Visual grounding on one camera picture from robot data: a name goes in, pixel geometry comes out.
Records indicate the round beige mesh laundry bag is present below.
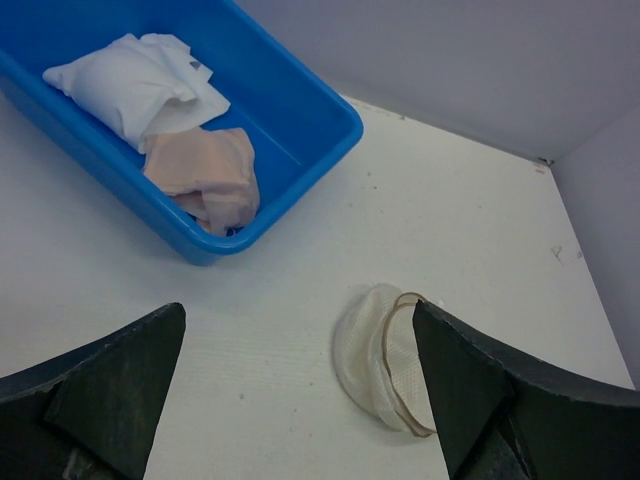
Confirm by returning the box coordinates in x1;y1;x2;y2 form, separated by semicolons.
331;283;436;438

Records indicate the pink bra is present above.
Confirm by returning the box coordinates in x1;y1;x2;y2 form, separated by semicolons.
144;127;260;237

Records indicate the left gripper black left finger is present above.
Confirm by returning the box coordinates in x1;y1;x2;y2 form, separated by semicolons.
1;303;186;479

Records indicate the blue plastic bin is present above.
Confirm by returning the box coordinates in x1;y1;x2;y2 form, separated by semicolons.
1;1;363;265

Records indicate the white bra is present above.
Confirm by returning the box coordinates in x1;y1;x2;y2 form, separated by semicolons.
43;34;231;154

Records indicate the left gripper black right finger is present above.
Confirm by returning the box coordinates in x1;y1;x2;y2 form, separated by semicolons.
413;301;639;479

